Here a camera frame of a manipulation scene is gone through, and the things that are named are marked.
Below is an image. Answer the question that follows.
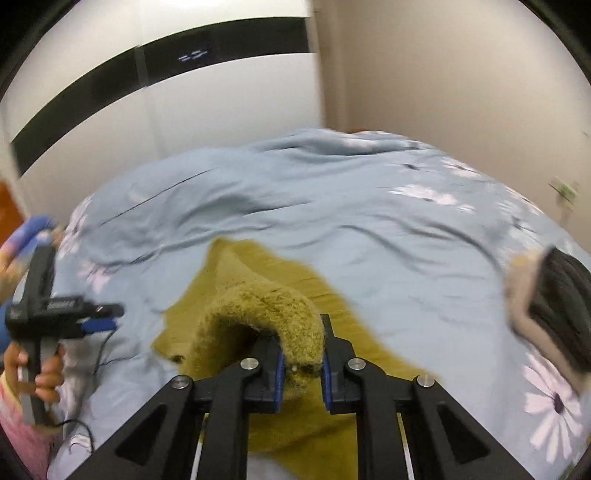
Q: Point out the olive green knit sweater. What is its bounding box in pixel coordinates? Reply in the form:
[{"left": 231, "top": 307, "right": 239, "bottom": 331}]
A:
[{"left": 152, "top": 238, "right": 423, "bottom": 479}]

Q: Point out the person's left hand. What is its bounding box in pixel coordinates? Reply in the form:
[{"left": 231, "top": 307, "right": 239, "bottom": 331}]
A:
[{"left": 3, "top": 341, "right": 65, "bottom": 404}]

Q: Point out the dark grey folded garment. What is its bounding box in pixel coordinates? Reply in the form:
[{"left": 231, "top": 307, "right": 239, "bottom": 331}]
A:
[{"left": 529, "top": 247, "right": 590, "bottom": 374}]

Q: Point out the beige folded garment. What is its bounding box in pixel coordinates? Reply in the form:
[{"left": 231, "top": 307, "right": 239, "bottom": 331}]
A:
[{"left": 505, "top": 249, "right": 590, "bottom": 395}]

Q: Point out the light blue floral duvet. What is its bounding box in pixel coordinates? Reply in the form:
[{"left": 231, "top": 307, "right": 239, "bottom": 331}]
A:
[{"left": 48, "top": 130, "right": 590, "bottom": 479}]

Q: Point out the white wardrobe with black stripe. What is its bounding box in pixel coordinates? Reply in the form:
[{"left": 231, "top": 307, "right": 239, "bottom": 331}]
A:
[{"left": 1, "top": 1, "right": 324, "bottom": 220}]

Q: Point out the black cable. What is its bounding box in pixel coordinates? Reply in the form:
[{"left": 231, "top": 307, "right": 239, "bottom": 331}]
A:
[{"left": 45, "top": 324, "right": 139, "bottom": 451}]

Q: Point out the wall power socket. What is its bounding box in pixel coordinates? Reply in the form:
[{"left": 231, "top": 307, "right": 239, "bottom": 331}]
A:
[{"left": 549, "top": 177, "right": 578, "bottom": 210}]

